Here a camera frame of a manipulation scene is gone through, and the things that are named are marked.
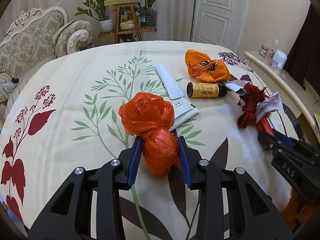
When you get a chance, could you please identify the red white small wrapper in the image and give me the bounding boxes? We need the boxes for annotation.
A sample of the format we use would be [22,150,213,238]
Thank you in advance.
[255,92,283,122]

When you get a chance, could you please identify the dark red bag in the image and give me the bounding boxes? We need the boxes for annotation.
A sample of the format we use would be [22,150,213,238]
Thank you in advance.
[237,82,267,128]

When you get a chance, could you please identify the brown yellow-label bottle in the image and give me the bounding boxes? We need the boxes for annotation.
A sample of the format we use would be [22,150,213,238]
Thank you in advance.
[186,82,228,98]

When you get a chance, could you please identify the orange snack bag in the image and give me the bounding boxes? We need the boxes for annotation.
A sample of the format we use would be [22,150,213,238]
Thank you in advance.
[185,49,231,83]

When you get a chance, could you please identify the red-orange plastic bag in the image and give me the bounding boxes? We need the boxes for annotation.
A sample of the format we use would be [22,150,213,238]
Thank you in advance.
[118,92,179,177]

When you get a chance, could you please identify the cream tv cabinet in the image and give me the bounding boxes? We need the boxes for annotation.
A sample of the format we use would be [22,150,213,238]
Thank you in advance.
[245,51,319,145]

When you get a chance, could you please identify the clear spray bottle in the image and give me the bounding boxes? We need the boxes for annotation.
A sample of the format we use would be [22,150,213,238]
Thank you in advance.
[268,40,279,66]

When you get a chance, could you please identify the dark television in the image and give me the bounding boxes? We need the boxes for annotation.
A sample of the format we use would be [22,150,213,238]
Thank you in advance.
[284,5,320,93]

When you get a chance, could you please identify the white jug container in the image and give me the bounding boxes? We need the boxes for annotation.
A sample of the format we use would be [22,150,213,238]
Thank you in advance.
[271,49,287,70]

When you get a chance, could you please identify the white green-print packet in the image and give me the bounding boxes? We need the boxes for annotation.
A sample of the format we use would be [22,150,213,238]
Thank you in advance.
[169,98,200,132]

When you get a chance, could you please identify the small tin can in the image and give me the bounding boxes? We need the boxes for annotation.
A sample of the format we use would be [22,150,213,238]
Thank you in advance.
[259,44,269,57]

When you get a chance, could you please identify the floral cream tablecloth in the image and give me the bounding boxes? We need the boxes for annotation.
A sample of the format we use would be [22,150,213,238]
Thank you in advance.
[1,41,291,232]

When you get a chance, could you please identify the white panel door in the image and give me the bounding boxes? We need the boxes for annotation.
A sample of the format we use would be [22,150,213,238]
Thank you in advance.
[190,0,250,53]

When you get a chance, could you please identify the white power strip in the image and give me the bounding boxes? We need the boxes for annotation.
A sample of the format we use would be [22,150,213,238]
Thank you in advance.
[1,77,19,89]

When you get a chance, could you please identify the white curtain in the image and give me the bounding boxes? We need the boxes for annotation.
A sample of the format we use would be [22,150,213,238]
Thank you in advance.
[1,0,195,41]

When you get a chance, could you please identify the ornate patterned sofa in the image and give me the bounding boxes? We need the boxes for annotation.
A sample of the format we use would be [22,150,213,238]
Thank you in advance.
[1,6,94,124]

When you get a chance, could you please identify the wooden plant stand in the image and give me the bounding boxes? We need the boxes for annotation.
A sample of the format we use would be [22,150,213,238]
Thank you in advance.
[98,3,157,44]

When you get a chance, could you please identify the plant in glass jar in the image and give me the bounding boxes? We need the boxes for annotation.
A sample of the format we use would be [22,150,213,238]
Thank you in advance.
[135,0,171,29]

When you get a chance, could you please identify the plant in white pot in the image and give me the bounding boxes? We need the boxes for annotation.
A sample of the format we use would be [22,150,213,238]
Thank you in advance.
[75,0,114,33]

